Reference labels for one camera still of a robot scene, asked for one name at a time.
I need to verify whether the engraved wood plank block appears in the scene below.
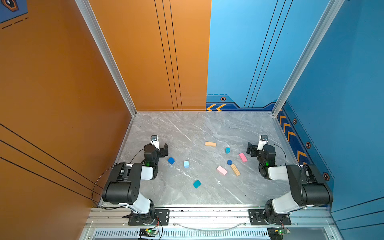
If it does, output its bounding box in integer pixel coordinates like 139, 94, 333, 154
231, 164, 241, 177

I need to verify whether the light pink rectangular block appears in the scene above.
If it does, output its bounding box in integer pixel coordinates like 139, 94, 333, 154
217, 166, 228, 176

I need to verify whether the plain wood plank block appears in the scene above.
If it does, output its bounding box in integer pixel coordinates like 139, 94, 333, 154
205, 142, 217, 147

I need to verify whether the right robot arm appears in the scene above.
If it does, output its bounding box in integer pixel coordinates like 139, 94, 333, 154
247, 141, 334, 225

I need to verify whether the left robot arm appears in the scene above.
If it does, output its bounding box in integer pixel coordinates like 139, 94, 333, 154
102, 144, 169, 225

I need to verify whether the dark blue cube block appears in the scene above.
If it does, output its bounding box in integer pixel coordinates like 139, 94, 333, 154
168, 157, 175, 165

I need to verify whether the dark pink rectangular block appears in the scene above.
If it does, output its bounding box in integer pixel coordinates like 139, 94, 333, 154
239, 153, 248, 163

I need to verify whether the teal cube block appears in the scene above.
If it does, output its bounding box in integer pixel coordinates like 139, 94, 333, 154
193, 180, 202, 189

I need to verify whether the left green circuit board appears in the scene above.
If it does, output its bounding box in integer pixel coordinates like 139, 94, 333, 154
139, 229, 160, 239

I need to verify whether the green circuit board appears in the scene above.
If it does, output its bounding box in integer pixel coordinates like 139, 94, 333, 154
267, 228, 291, 240
139, 229, 160, 239

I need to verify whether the right green circuit board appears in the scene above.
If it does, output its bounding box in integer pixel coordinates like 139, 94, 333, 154
267, 228, 291, 240

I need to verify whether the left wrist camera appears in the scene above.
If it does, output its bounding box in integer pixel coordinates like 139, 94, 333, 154
151, 135, 160, 150

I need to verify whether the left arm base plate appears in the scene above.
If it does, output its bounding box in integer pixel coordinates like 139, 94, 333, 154
128, 209, 170, 226

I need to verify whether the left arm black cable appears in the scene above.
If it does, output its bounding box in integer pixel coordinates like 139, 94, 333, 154
91, 148, 146, 210

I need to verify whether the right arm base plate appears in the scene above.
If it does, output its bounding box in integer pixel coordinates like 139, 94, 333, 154
248, 209, 292, 226

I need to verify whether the aluminium front rail frame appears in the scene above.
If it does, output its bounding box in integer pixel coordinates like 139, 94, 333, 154
80, 205, 343, 240

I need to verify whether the right aluminium corner post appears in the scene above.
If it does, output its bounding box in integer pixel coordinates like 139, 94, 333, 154
272, 0, 345, 118

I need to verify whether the aluminium corner post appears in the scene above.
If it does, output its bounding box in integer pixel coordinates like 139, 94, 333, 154
272, 0, 345, 118
75, 0, 137, 117

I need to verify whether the left aluminium corner post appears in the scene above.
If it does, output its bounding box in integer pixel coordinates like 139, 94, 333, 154
75, 0, 137, 117

